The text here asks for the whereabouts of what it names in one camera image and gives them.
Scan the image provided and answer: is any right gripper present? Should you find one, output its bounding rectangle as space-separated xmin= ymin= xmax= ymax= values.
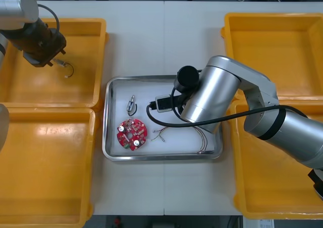
xmin=171 ymin=88 xmax=189 ymax=116

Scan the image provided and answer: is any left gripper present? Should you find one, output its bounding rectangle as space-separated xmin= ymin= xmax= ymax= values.
xmin=24 ymin=29 xmax=67 ymax=68

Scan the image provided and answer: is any brass solenoid with black cable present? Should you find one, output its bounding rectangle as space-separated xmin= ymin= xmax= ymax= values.
xmin=53 ymin=58 xmax=76 ymax=78

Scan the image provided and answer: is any red black green-yellow wire harness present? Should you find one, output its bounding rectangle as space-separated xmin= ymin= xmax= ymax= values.
xmin=150 ymin=126 xmax=216 ymax=155

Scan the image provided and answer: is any blue label solenoid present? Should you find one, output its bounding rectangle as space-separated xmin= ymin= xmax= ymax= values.
xmin=125 ymin=94 xmax=139 ymax=117

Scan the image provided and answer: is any round red circuit board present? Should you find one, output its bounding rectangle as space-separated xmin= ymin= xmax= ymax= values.
xmin=116 ymin=118 xmax=149 ymax=150

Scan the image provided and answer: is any yellow-orange plastic bin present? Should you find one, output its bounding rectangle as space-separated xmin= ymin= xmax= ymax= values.
xmin=225 ymin=99 xmax=323 ymax=220
xmin=0 ymin=18 xmax=110 ymax=110
xmin=221 ymin=12 xmax=323 ymax=103
xmin=0 ymin=107 xmax=96 ymax=226

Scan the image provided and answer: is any steel tray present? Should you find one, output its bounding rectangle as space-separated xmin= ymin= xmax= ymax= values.
xmin=102 ymin=74 xmax=224 ymax=162

